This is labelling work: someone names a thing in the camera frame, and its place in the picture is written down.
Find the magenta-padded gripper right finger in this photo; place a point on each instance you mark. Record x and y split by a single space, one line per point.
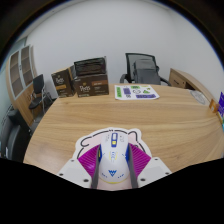
153 170

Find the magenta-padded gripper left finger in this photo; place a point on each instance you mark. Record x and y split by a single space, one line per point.
74 171

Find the white blue yellow computer mouse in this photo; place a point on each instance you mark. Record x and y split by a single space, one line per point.
113 160

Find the pink pig-shaped mouse pad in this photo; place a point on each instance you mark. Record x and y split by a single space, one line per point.
87 140

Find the black armchair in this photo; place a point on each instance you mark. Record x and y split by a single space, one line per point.
13 136

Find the printed white sticker sheet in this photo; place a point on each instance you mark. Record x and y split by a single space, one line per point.
136 92

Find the large dark brown carton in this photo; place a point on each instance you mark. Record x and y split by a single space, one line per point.
91 86

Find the small dark brown carton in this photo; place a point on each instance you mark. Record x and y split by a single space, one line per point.
62 84

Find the small black swivel chair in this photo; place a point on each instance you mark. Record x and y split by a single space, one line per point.
38 85

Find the purple retail package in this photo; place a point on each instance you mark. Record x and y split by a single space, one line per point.
221 105

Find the wooden side desk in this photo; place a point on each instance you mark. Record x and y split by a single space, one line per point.
185 80

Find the grey backpack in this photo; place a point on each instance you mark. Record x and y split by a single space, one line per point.
146 73

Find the black open tray box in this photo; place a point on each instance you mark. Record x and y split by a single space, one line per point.
90 66

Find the black mesh office chair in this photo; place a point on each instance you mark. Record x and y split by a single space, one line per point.
129 65

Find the wooden shelf unit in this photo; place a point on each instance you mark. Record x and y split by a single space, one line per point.
20 76

